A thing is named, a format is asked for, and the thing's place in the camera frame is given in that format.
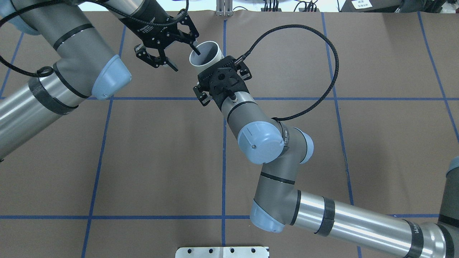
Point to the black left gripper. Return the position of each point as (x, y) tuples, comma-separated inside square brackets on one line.
[(148, 25)]

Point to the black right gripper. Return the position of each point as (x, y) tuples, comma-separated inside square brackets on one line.
[(200, 94)]

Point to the white HOME mug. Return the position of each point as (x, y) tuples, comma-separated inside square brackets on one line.
[(210, 53)]

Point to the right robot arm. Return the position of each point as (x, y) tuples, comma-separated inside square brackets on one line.
[(383, 141)]

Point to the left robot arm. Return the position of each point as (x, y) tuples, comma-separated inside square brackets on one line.
[(87, 66)]

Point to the brown paper table cover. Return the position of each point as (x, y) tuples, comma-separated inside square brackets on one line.
[(152, 170)]

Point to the aluminium frame post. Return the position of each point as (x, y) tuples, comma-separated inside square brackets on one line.
[(224, 8)]

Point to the white camera mast with base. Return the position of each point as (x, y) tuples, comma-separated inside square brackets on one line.
[(224, 252)]

